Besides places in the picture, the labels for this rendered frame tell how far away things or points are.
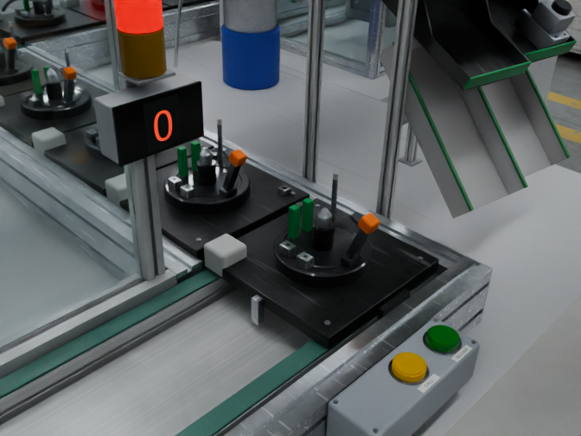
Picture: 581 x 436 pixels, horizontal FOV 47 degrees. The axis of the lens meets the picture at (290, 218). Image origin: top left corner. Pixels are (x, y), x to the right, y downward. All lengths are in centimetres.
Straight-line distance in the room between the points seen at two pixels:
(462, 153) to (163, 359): 56
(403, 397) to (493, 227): 58
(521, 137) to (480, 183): 16
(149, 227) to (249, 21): 97
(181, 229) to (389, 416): 44
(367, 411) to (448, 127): 52
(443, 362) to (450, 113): 45
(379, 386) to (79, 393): 36
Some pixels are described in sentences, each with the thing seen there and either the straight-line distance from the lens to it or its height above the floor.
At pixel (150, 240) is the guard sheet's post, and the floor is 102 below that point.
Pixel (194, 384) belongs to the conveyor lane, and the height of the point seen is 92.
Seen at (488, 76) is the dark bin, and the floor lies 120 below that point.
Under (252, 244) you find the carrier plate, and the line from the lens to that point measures 99.
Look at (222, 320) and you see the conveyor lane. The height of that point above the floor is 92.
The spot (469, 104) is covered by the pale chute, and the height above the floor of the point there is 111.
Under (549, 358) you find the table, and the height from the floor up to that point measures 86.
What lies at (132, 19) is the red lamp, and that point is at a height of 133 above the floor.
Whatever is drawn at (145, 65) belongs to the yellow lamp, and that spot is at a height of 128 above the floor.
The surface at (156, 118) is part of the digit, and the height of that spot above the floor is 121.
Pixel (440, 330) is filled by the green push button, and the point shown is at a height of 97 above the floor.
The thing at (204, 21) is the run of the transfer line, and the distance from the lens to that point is 223.
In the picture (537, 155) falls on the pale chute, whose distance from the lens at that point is 125.
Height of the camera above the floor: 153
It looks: 32 degrees down
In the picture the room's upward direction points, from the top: 2 degrees clockwise
